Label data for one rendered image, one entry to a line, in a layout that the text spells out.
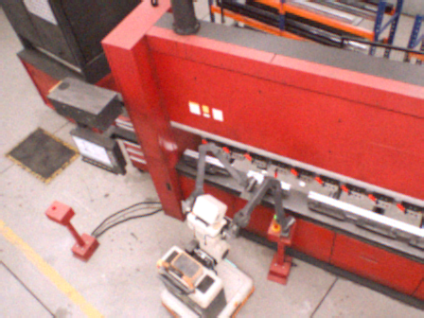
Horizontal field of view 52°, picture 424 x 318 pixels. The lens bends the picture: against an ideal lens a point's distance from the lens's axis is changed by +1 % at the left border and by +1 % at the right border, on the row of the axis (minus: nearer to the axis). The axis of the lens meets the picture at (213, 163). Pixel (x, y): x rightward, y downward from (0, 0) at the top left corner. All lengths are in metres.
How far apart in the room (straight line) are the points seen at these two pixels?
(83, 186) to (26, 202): 0.69
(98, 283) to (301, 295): 2.01
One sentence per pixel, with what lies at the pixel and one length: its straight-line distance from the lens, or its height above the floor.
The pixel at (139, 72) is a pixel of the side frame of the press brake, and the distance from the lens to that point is 3.27.
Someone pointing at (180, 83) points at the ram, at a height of 1.88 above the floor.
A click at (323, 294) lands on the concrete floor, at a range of 4.40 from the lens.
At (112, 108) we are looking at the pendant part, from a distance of 3.36.
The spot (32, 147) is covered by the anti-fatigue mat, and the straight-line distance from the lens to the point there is 6.19.
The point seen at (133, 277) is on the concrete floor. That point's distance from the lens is 4.64.
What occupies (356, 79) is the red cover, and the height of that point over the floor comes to 2.30.
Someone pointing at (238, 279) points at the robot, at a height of 0.28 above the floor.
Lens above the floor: 4.06
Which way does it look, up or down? 51 degrees down
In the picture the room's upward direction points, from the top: 10 degrees counter-clockwise
